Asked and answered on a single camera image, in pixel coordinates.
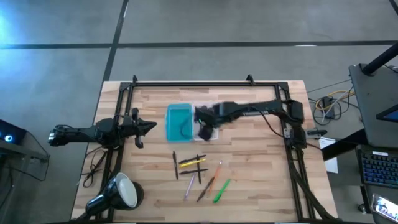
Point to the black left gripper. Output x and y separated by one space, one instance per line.
133 127

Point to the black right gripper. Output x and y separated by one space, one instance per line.
206 115

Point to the clear box with blue lid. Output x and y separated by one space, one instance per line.
177 115

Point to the yellow pen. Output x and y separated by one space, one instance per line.
192 162

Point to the orange pen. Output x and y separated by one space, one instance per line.
215 176

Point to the purple pen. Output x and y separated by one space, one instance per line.
189 186

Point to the dark brown pen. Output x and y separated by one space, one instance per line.
205 189

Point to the green pen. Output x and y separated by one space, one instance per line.
221 190

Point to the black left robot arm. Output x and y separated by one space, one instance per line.
77 134

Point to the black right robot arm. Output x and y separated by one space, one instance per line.
248 107

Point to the black desk lamp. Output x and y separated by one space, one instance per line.
109 194

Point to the black power adapter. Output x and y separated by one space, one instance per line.
328 107

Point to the white paper sheet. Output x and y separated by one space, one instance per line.
331 165

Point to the black computer with blue light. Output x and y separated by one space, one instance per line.
12 130

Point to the black stand foot bar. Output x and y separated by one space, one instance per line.
342 146

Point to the dark grey side table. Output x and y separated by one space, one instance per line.
370 102

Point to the black caster wheel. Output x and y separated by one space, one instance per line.
361 208

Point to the black backlit keyboard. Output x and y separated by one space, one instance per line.
379 169

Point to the black round pole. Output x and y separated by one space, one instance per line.
379 60

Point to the dark tablet screen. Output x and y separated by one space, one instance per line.
391 115

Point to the smartphone with lit screen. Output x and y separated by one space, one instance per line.
385 208

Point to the black aluminium table frame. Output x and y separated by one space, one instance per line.
202 84

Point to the black frame clamp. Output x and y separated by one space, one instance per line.
134 79
249 79

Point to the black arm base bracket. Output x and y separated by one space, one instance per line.
317 132

